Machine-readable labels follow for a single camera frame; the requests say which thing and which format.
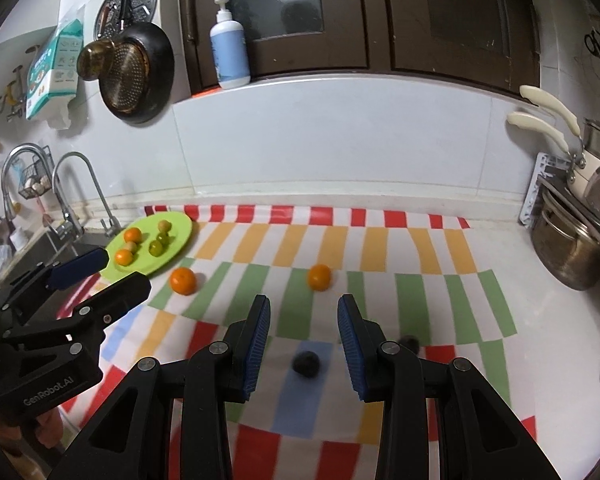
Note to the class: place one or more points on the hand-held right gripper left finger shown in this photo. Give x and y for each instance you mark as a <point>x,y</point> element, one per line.
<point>257,350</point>

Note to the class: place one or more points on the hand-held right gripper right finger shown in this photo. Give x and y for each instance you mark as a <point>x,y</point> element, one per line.
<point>352,350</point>

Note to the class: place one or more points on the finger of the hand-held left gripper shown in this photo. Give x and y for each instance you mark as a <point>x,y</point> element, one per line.
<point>125,295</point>
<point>80,267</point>

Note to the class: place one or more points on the small orange kumquat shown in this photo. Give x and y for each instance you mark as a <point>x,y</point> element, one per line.
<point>123,257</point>
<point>132,235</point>

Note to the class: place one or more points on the dark purple plum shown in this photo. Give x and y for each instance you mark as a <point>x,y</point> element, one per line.
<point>306,363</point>
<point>409,344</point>

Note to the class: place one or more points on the green tomato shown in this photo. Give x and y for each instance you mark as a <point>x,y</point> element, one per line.
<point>162,238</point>
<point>155,247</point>

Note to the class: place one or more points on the mandarin orange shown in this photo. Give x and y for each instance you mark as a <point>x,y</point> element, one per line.
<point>182,280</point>
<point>319,277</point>

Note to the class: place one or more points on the green plate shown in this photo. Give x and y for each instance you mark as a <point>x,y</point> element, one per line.
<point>180,232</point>

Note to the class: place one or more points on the person's left hand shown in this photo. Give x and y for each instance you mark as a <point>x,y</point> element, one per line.
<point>50,430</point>

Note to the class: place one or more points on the stainless steel sink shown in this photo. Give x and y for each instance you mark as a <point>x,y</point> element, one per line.
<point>40,250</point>

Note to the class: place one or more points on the slim gooseneck faucet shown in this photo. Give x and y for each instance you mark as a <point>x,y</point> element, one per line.
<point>92,180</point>

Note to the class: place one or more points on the striped colourful tablecloth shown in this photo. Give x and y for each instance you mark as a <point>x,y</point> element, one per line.
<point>300,240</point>

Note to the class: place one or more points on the large chrome faucet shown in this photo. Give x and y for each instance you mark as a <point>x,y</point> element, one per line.
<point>10,170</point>

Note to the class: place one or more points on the perforated copper strainer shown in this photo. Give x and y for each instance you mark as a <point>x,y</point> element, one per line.
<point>127,77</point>

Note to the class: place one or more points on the paper towel pack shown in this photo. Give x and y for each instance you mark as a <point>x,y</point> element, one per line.
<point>52,70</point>

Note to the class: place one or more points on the small copper ladle pot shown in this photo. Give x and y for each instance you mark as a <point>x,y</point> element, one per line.
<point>95,60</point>

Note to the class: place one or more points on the black frying pan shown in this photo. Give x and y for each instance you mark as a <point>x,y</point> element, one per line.
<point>160,70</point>

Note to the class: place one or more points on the large steel pot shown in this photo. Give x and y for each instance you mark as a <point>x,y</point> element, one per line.
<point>565,250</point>

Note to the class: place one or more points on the white dish rack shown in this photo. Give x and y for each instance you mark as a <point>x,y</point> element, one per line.
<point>535,190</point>

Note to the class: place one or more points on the white pump soap bottle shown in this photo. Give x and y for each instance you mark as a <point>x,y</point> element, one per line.
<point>230,55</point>

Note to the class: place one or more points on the round metal steamer rack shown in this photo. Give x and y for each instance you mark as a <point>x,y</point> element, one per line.
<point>140,0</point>

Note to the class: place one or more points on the black scissors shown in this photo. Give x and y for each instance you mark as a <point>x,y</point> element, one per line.
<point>597,50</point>

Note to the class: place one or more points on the yellow teal wall hook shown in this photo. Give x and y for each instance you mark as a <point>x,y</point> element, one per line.
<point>10,95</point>

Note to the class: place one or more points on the dark wooden window frame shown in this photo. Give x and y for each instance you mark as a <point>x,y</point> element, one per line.
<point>370,60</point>

